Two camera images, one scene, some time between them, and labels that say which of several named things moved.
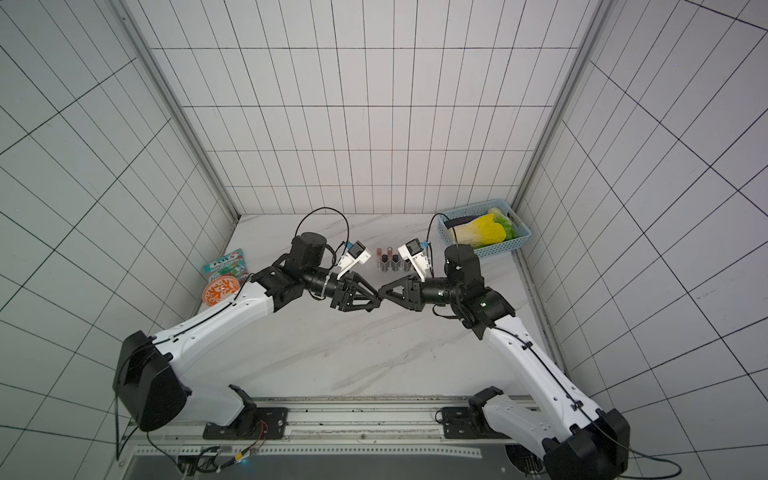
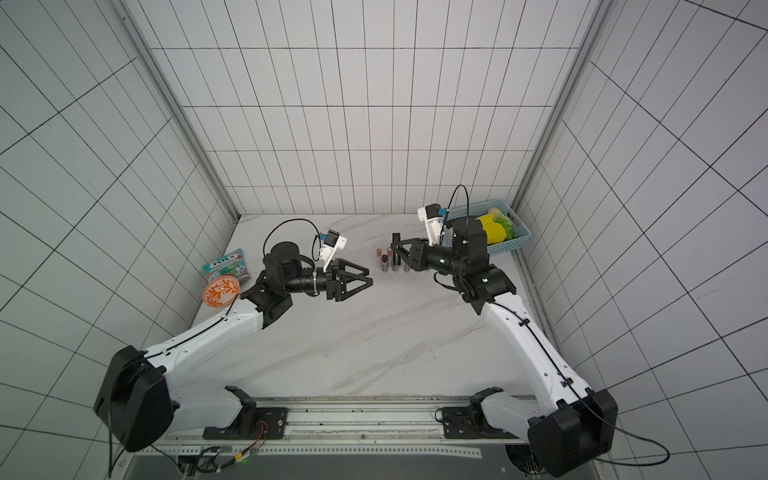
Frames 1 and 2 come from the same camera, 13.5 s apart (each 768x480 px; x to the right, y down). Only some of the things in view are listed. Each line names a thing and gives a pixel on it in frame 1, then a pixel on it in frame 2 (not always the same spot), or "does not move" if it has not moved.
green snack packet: [232, 265] does not move
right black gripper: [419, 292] to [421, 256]
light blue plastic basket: [522, 231] does not move
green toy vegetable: [505, 221] does not move
